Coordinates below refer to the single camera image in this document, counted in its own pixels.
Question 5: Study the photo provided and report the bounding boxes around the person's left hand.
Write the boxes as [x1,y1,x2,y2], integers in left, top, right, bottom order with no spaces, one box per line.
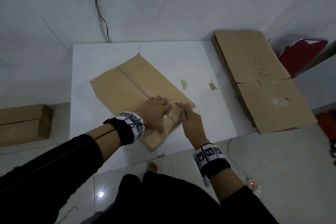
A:
[134,96,172,138]

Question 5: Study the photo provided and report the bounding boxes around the person's right hand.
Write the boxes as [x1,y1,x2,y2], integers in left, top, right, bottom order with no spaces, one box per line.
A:
[180,102,210,149]

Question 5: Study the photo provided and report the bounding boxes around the green handled knife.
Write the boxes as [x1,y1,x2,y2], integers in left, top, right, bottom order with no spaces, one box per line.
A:
[174,102,189,121]

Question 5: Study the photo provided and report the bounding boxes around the brown cardboard box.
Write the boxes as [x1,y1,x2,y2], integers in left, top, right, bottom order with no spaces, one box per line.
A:
[0,104,53,148]
[90,53,197,153]
[214,30,319,134]

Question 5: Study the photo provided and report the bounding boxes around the stack of boxes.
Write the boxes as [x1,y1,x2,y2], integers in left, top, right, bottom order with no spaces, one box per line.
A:
[212,33,258,128]

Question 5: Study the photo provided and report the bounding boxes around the person's left forearm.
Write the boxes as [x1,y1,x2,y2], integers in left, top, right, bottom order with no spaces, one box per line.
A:
[0,124,122,198]

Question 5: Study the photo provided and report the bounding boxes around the person's right forearm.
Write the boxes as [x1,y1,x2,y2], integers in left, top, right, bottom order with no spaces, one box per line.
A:
[210,168,279,224]

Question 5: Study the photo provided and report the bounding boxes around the person's black trouser legs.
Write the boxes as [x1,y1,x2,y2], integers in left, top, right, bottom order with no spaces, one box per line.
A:
[55,170,221,224]

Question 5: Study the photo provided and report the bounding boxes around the red crate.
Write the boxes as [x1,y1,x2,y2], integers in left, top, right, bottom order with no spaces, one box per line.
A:
[316,111,336,142]

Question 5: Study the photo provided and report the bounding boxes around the white table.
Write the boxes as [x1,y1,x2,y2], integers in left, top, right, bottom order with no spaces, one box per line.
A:
[69,39,259,174]

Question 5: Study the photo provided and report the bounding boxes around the white connector with red light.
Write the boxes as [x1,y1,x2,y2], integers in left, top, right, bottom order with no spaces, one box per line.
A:
[246,178,262,193]

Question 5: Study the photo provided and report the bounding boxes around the red chair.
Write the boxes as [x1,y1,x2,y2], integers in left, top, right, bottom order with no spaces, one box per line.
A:
[278,38,329,79]

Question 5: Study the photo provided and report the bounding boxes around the white side desk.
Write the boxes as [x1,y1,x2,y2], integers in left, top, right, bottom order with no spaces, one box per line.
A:
[293,56,336,111]

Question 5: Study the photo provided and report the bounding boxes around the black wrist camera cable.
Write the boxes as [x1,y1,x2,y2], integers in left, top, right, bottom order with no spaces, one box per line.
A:
[0,124,119,193]

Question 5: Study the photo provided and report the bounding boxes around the white wall cable conduit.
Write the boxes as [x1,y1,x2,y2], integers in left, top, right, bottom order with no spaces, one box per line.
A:
[84,0,110,43]

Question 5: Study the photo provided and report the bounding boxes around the thin black wall cable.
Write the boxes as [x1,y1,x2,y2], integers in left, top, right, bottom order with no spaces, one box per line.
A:
[91,0,111,43]

